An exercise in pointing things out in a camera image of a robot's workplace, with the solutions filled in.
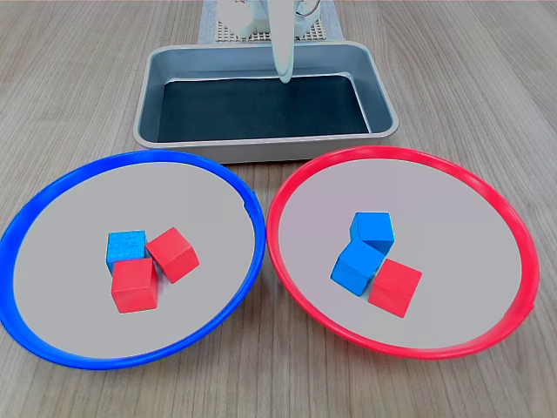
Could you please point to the small blue cube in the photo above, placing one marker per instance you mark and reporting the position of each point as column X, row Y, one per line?
column 354, row 267
column 126, row 246
column 374, row 228

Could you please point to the red-rimmed white plate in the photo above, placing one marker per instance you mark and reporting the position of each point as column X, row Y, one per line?
column 457, row 217

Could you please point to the pale perforated base plate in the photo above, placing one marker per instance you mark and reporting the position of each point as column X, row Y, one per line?
column 313, row 37

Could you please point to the small red cube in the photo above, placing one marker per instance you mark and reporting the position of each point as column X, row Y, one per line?
column 132, row 285
column 393, row 287
column 174, row 257

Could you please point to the black tray mat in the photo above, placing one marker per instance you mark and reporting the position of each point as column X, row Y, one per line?
column 261, row 109

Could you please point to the steel baking tray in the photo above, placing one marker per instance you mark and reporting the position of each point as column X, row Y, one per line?
column 261, row 152

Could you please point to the blue-rimmed white plate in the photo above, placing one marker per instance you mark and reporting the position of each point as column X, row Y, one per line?
column 65, row 261

